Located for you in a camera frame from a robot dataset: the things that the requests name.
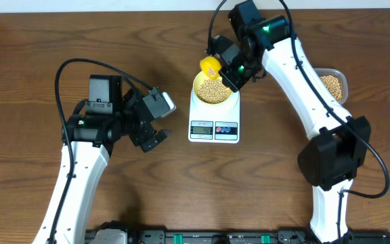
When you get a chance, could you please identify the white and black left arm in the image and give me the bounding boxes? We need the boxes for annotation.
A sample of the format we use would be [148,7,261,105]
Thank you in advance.
[34,88,176,243]

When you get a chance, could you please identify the clear plastic container of soybeans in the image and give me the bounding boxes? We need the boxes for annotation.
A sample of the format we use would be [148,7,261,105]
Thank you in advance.
[315,68,349,104]

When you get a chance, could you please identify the pale yellow plastic bowl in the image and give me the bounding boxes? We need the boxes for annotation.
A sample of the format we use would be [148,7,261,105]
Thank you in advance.
[193,71,232,104]

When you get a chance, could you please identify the yellow plastic measuring scoop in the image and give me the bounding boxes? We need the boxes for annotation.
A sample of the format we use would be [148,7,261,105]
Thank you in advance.
[200,56,222,80]

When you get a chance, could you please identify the white digital kitchen scale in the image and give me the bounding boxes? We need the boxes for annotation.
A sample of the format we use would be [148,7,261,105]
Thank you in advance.
[188,87,240,144]

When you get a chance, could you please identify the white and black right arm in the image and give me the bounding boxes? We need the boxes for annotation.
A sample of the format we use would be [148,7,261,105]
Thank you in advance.
[209,1,371,243]

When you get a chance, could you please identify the soybeans in bowl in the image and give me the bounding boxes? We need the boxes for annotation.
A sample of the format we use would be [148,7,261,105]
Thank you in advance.
[196,79,232,104]

